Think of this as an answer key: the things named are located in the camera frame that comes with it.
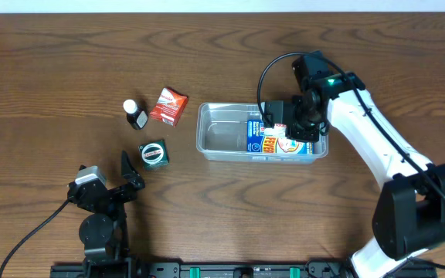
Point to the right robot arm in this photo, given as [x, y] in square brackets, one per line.
[409, 218]

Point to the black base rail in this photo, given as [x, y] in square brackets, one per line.
[312, 269]

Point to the dark medicine bottle white cap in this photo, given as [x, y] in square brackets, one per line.
[136, 116]

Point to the clear plastic container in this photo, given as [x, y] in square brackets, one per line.
[222, 136]

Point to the blue KoolFever box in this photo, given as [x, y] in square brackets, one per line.
[257, 142]

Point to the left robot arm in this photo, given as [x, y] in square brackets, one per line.
[104, 233]

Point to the green round-logo box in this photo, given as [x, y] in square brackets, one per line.
[153, 155]

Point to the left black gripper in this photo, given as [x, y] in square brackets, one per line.
[111, 191]

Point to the red Panadol box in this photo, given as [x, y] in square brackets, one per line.
[169, 107]

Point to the white Panadol box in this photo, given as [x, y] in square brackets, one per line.
[278, 130]

